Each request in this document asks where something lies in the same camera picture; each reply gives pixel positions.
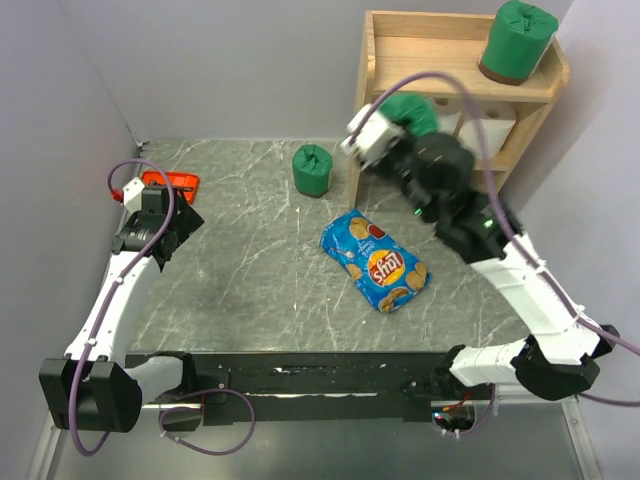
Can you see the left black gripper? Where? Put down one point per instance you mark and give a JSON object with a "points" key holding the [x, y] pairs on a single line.
{"points": [[187, 221]]}

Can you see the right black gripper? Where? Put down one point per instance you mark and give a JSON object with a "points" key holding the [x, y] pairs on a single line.
{"points": [[408, 141]]}

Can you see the white paper towel roll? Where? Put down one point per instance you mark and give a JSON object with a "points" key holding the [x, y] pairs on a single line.
{"points": [[449, 112], [497, 119]]}

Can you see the green roll back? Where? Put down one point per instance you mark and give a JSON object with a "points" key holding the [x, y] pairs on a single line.
{"points": [[312, 166]]}

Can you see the green paper towel roll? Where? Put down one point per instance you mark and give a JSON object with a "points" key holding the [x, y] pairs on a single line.
{"points": [[518, 38]]}

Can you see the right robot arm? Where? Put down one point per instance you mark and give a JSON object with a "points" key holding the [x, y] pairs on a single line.
{"points": [[557, 359]]}

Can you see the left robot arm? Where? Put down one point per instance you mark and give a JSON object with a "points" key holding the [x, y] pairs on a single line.
{"points": [[90, 388]]}

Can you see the wooden two-tier shelf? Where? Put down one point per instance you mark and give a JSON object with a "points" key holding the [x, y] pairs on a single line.
{"points": [[397, 44]]}

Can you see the orange razor package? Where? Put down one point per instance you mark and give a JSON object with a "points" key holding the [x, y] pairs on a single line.
{"points": [[187, 183]]}

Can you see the blue Lays chips bag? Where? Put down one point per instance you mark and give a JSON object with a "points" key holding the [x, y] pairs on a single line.
{"points": [[385, 273]]}

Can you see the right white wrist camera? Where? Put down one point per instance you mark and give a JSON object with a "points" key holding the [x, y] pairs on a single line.
{"points": [[377, 137]]}

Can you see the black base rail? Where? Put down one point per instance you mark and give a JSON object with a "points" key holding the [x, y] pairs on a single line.
{"points": [[314, 386]]}

